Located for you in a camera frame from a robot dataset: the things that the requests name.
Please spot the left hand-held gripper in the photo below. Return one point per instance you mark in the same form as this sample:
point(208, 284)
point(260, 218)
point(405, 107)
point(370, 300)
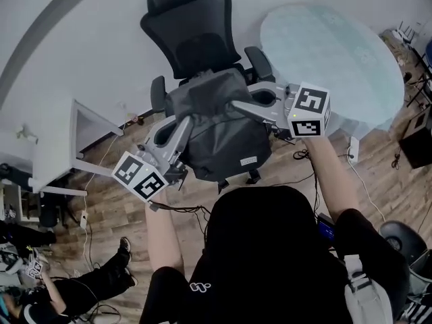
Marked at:
point(141, 177)

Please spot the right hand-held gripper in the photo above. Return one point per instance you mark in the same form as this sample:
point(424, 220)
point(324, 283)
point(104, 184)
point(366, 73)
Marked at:
point(308, 127)

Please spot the dark grey bag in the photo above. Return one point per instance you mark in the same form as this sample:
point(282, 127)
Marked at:
point(219, 137)

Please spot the black office chair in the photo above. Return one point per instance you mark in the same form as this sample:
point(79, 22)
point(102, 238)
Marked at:
point(189, 29)

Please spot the person's right forearm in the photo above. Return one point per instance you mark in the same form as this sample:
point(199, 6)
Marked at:
point(327, 174)

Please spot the person's left forearm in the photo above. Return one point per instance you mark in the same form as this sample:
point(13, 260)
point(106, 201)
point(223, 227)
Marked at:
point(162, 235)

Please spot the grey shoulder pack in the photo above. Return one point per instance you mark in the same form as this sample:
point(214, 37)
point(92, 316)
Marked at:
point(368, 295)

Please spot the round glass table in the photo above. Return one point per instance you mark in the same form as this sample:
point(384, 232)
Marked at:
point(337, 62)

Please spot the white power strip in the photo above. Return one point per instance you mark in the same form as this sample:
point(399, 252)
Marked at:
point(354, 148)

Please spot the white desk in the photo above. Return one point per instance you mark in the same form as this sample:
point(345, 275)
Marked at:
point(50, 147)

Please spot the white power adapter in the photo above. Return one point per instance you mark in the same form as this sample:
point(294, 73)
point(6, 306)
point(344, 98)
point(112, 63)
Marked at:
point(83, 219)

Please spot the black bin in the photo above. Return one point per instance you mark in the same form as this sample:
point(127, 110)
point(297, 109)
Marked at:
point(50, 211)

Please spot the small white desk object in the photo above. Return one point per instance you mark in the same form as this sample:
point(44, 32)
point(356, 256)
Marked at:
point(27, 133)

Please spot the black device with blue screen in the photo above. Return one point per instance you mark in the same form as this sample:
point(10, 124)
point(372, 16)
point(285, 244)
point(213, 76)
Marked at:
point(326, 229)

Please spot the black metal stand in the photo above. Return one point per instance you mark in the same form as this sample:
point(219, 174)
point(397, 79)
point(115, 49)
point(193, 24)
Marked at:
point(420, 89)

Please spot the white router with antennas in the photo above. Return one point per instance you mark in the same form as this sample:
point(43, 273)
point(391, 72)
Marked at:
point(406, 32)

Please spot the black box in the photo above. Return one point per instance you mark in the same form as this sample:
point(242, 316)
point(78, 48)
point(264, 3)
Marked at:
point(416, 140)

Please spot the person's black shirt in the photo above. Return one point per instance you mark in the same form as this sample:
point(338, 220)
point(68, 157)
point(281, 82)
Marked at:
point(263, 265)

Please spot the dark round stool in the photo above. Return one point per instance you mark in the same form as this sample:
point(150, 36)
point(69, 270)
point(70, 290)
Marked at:
point(403, 238)

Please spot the black white striped cloth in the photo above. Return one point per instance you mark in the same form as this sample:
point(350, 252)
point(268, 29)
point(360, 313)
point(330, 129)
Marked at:
point(416, 314)

